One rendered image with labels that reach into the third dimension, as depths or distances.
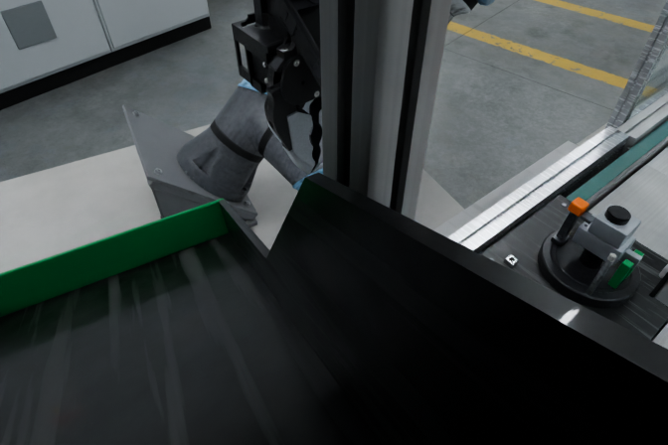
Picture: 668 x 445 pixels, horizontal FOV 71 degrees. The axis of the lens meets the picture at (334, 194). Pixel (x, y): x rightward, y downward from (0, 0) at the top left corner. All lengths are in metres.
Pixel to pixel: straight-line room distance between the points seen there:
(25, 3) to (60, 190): 2.20
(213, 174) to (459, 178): 1.72
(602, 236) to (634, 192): 0.36
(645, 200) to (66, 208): 1.17
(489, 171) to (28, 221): 2.01
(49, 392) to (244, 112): 0.69
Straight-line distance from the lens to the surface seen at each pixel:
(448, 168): 2.46
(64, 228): 1.08
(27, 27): 3.30
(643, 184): 1.13
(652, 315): 0.82
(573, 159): 1.05
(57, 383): 0.21
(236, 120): 0.85
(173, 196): 0.85
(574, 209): 0.76
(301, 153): 0.46
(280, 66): 0.40
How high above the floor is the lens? 1.55
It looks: 44 degrees down
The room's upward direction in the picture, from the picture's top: straight up
